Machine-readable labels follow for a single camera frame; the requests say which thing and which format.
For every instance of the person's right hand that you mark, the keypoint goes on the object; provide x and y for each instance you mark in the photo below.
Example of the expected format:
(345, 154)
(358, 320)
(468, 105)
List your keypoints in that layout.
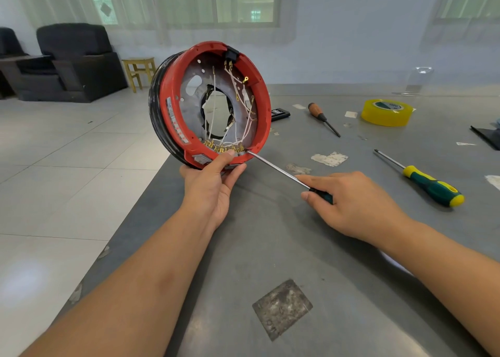
(359, 208)

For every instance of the person's left hand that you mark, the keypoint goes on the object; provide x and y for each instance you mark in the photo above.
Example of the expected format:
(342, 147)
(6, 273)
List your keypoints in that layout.
(207, 196)

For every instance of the red round appliance base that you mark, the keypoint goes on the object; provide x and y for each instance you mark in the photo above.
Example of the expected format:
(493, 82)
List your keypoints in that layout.
(176, 110)

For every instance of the person's left forearm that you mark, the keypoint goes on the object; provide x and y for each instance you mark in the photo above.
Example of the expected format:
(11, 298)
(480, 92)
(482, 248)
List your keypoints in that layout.
(125, 298)

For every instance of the person's right forearm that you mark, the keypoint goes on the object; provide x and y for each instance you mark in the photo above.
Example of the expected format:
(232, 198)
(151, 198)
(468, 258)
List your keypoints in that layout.
(461, 278)

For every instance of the crumpled white tape piece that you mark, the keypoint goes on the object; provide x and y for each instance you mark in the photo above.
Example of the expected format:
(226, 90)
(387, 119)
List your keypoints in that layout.
(330, 159)

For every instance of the yellow tape roll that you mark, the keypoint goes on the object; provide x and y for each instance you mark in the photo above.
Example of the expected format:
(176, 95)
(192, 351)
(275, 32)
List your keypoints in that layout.
(371, 118)

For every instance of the black remote control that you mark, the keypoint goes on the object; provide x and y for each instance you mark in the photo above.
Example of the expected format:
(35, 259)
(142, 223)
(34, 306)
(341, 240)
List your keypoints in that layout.
(280, 114)

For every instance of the narrow white tape strip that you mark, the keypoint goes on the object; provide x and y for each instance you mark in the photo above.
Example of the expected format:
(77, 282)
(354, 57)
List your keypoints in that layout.
(494, 182)

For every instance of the black flat plate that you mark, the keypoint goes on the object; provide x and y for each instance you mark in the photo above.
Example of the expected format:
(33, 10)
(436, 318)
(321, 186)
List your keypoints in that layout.
(488, 136)

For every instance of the small wooden stool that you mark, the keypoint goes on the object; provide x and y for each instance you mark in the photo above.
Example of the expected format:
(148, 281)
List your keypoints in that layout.
(139, 62)

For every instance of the black armchair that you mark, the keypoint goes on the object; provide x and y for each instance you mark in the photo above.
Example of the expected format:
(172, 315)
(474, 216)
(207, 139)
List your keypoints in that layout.
(82, 63)

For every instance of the dark coffee table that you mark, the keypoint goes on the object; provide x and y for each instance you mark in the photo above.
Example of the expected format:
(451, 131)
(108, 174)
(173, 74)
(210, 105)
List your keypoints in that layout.
(19, 60)

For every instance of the black sofa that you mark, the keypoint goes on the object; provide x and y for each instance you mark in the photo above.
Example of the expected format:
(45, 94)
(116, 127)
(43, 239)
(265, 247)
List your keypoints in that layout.
(8, 42)

